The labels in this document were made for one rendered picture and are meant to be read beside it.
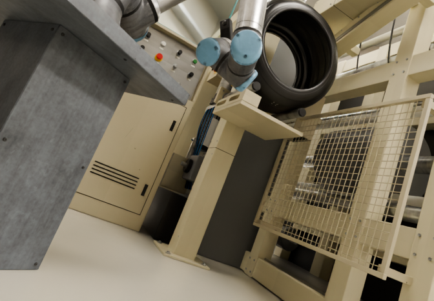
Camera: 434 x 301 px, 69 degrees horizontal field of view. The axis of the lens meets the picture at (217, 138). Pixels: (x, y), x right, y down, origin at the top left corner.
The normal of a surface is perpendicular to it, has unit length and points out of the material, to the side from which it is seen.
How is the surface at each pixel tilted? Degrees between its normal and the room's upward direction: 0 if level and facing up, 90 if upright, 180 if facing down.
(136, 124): 90
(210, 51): 123
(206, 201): 90
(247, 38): 91
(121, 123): 90
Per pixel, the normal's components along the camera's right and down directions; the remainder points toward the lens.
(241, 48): 0.07, -0.17
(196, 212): 0.37, -0.05
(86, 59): 0.84, 0.23
